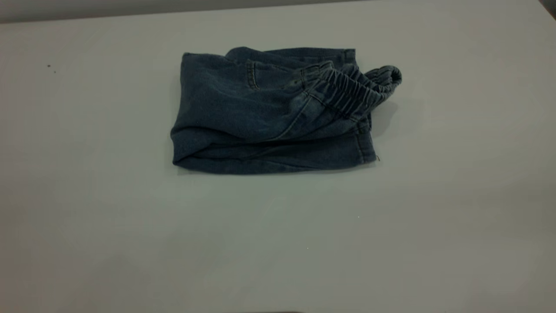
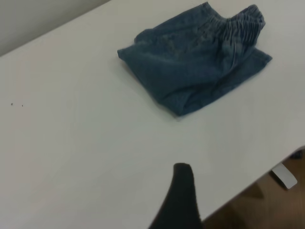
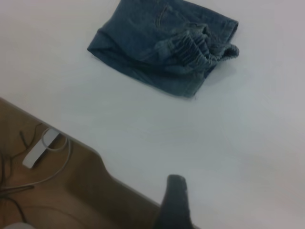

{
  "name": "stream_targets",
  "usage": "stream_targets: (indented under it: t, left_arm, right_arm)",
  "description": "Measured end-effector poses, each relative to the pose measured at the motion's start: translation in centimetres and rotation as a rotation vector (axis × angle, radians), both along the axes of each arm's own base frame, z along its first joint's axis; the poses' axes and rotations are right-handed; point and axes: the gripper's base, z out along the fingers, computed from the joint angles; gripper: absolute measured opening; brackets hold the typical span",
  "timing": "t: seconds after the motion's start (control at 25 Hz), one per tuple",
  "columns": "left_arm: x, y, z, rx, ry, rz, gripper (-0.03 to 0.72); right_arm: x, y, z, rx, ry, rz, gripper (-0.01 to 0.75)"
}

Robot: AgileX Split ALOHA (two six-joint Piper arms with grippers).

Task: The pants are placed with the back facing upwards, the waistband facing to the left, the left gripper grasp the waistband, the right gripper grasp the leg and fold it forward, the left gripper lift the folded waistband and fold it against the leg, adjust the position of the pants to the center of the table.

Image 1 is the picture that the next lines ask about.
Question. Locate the blue denim shorts basketball print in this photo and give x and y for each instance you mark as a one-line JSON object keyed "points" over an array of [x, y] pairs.
{"points": [[269, 113]]}

